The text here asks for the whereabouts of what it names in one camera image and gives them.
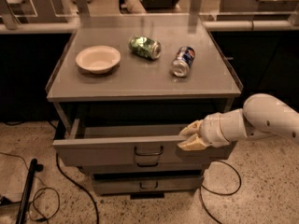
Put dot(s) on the grey drawer cabinet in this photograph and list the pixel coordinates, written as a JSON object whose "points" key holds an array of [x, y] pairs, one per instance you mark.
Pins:
{"points": [[139, 91]]}

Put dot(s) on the grey bottom drawer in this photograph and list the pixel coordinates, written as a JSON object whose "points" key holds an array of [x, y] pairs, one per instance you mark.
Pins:
{"points": [[132, 185]]}

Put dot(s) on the grey top drawer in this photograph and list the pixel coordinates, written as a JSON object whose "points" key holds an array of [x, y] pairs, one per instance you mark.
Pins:
{"points": [[141, 146]]}

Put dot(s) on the grey middle drawer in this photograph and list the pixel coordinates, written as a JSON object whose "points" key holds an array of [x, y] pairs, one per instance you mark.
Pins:
{"points": [[134, 168]]}

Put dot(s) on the blue pepsi can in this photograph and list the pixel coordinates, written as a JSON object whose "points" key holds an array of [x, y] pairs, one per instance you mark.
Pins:
{"points": [[182, 63]]}

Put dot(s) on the grey drawer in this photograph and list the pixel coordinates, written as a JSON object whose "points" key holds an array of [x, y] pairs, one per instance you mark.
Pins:
{"points": [[141, 146], [132, 185], [134, 168]]}

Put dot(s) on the green soda can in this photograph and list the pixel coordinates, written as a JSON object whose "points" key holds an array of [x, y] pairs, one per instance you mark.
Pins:
{"points": [[145, 47]]}

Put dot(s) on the black laptop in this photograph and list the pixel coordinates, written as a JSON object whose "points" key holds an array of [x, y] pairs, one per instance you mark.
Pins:
{"points": [[157, 4]]}

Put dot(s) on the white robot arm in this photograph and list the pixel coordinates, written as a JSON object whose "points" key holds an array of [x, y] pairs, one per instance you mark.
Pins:
{"points": [[262, 117]]}

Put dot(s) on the black pole on floor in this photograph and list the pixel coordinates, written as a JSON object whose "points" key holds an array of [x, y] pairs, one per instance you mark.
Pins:
{"points": [[27, 191]]}

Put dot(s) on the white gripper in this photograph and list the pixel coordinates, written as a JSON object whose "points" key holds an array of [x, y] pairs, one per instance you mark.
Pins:
{"points": [[210, 131]]}

